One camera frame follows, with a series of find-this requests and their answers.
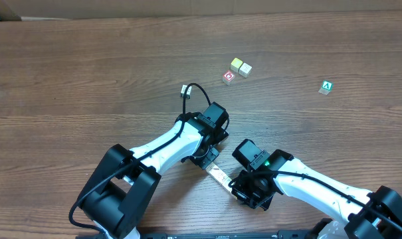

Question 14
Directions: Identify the hammer picture wooden block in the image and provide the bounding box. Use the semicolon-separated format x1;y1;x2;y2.
209;165;227;183

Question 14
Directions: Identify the red edged picture block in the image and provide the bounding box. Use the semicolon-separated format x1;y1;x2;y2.
219;174;231;191

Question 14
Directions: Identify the plain cream wooden block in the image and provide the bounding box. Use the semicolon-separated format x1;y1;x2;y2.
224;183;236;199

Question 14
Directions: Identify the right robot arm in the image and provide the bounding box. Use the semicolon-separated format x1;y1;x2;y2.
229;139;402;238

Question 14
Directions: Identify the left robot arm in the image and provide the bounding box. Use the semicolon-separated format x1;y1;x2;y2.
68;113;229;238

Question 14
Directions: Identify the green side picture block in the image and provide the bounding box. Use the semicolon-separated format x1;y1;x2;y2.
180;84;192;99

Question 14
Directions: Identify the red top wooden block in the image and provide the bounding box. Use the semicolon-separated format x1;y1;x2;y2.
222;70;235;86

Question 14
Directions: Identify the plain white wooden block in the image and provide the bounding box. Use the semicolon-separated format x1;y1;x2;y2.
239;62;252;78

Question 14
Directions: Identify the yellow top wooden block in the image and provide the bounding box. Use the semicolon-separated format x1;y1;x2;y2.
230;58;243;73

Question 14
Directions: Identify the green letter wooden block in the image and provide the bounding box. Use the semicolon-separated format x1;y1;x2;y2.
318;80;334;95

